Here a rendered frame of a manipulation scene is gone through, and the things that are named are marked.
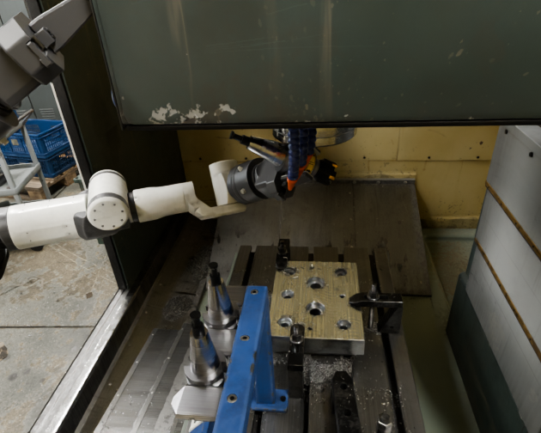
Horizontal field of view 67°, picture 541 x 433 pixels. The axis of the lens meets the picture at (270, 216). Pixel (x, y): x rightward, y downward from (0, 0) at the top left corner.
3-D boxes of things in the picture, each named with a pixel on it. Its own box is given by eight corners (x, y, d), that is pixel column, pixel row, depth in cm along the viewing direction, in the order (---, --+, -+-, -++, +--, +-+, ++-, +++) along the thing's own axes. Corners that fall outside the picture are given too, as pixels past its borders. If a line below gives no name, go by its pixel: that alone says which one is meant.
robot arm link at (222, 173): (228, 154, 85) (198, 167, 93) (240, 204, 85) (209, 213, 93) (267, 152, 93) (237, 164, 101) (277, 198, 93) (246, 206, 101)
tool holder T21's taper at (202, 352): (214, 378, 59) (208, 346, 56) (185, 374, 60) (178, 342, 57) (223, 353, 63) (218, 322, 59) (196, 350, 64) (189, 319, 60)
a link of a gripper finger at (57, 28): (101, 15, 41) (54, 53, 41) (76, -16, 39) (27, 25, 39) (103, 15, 40) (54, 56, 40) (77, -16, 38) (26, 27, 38)
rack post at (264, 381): (242, 410, 90) (228, 311, 75) (246, 388, 95) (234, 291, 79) (288, 413, 89) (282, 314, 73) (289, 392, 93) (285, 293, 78)
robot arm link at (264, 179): (262, 182, 74) (223, 194, 83) (296, 209, 79) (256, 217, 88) (281, 129, 80) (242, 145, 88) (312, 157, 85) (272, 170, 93)
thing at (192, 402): (167, 419, 56) (166, 416, 56) (179, 386, 60) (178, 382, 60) (217, 423, 55) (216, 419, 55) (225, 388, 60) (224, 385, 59)
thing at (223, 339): (189, 355, 65) (188, 351, 65) (197, 330, 70) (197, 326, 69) (232, 356, 64) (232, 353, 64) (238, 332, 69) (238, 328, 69)
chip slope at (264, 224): (194, 320, 153) (183, 265, 140) (229, 223, 210) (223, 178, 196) (442, 331, 142) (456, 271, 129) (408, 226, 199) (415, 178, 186)
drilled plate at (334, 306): (266, 350, 99) (265, 335, 96) (277, 273, 123) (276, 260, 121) (363, 355, 96) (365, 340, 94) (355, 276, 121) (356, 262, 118)
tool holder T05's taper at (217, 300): (228, 322, 69) (224, 291, 65) (203, 319, 70) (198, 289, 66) (236, 303, 72) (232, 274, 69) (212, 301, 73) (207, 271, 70)
